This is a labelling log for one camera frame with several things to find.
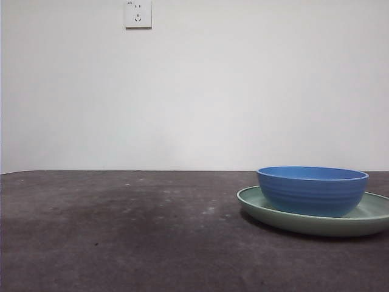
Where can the blue ribbed bowl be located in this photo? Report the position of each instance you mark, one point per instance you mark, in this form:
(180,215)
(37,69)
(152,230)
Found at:
(313,197)

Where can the white wall power socket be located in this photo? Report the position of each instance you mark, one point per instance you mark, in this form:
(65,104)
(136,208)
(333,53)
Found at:
(138,15)

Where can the green shallow plate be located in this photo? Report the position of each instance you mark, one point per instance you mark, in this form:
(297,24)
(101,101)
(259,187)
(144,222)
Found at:
(304,226)

